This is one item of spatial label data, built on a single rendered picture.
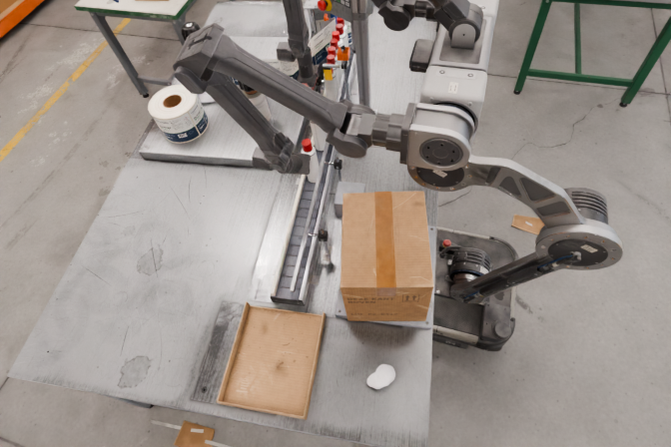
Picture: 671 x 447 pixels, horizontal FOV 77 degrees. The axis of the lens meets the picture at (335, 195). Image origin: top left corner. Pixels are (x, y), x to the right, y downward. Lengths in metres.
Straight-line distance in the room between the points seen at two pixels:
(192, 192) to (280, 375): 0.81
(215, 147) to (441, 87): 1.12
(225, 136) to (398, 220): 0.93
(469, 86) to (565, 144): 2.14
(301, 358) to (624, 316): 1.70
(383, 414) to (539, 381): 1.12
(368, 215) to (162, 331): 0.78
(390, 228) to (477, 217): 1.43
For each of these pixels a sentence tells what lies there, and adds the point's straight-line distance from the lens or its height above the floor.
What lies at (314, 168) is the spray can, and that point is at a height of 0.97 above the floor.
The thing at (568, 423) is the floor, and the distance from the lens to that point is 2.31.
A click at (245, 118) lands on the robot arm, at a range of 1.07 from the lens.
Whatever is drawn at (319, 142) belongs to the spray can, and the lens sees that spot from 1.66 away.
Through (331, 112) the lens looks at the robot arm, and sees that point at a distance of 0.94.
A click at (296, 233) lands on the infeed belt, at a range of 1.49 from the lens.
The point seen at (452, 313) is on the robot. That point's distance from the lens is 2.05.
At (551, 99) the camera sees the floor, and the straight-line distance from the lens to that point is 3.34.
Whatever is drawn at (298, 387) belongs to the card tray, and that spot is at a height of 0.83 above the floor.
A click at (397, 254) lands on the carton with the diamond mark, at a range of 1.16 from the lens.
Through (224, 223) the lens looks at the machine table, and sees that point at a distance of 1.65.
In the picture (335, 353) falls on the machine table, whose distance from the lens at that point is 1.37.
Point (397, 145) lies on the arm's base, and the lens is 0.93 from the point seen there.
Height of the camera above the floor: 2.15
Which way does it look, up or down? 55 degrees down
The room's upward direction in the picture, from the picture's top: 10 degrees counter-clockwise
